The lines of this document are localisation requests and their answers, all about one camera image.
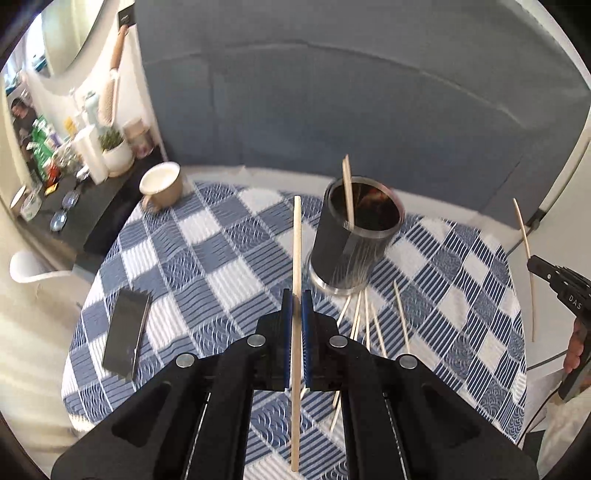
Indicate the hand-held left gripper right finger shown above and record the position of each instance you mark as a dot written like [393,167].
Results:
[308,337]

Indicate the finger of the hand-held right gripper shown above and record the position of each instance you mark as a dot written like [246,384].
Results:
[545,272]

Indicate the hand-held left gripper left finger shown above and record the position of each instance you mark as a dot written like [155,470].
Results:
[287,332]

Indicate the plain wooden chopstick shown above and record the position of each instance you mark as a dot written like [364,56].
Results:
[297,240]
[347,184]
[524,235]

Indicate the dark cylindrical utensil holder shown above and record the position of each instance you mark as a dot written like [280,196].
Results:
[341,249]

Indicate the bunch of wooden chopsticks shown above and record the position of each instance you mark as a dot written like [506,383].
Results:
[401,314]

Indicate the person's right hand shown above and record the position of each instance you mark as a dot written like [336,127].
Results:
[576,348]

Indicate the blue white patterned tablecloth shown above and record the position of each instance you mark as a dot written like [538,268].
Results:
[207,258]

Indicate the black smartphone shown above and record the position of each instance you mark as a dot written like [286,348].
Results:
[124,332]

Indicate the beige mug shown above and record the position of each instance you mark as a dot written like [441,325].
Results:
[159,184]

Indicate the black side table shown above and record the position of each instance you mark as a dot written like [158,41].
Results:
[101,207]

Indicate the grey backdrop cloth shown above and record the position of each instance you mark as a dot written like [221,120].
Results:
[323,92]

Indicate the white potted plant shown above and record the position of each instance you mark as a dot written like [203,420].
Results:
[115,159]

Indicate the brown jar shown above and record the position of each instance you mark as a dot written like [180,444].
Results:
[138,138]

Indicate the white cylindrical container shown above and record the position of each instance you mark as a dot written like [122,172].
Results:
[92,157]

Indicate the white chair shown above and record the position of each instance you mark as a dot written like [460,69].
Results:
[32,270]

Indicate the white mug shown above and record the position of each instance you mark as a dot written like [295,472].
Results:
[23,203]

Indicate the green packet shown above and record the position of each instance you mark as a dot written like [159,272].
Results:
[44,147]

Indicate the black wall hook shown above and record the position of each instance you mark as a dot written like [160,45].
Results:
[125,14]

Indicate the oval wall mirror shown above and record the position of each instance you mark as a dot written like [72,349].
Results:
[69,32]

